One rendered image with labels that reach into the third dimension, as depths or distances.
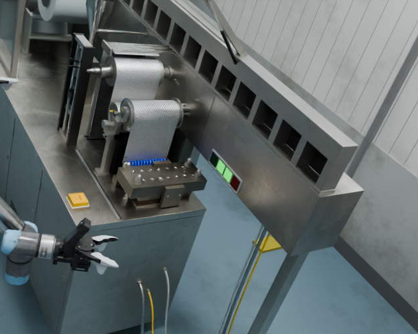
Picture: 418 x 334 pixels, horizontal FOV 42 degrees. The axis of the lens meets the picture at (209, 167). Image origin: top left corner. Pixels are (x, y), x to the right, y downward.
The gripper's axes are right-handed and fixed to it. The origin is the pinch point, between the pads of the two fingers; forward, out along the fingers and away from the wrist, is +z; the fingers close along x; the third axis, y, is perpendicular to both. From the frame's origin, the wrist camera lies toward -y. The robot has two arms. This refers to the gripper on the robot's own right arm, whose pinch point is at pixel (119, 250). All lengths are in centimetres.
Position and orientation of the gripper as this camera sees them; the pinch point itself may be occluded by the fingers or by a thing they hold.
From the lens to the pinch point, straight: 178.1
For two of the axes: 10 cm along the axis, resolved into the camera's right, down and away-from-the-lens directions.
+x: 1.6, 4.5, -8.8
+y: -2.7, 8.8, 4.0
